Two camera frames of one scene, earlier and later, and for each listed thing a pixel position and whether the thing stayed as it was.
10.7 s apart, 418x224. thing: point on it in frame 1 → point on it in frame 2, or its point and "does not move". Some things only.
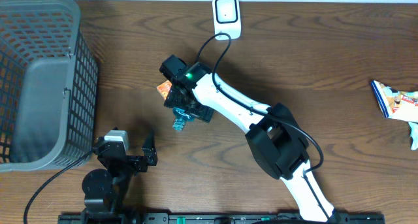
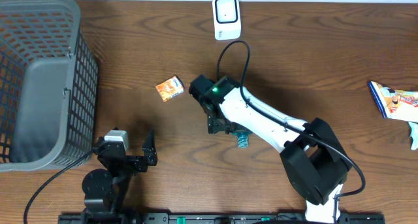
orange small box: x=164 y=88 does not move
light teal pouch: x=414 y=134 does not move
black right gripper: x=172 y=99 → x=214 y=127
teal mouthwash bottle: x=181 y=117 → x=242 y=139
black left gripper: x=149 y=157 does not move
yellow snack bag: x=400 y=105 does not move
